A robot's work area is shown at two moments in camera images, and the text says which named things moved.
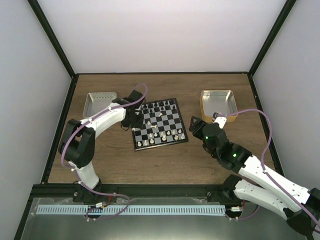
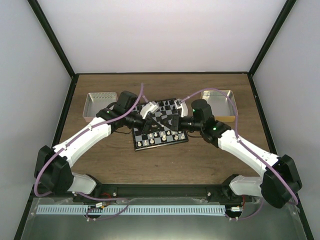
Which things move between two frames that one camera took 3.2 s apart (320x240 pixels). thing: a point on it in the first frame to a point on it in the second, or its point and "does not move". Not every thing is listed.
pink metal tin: [96, 102] does not move
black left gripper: [138, 124] to [147, 126]
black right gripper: [199, 126] to [175, 126]
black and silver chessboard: [163, 125] does not move
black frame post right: [286, 10] does not move
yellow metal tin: [219, 101] does not move
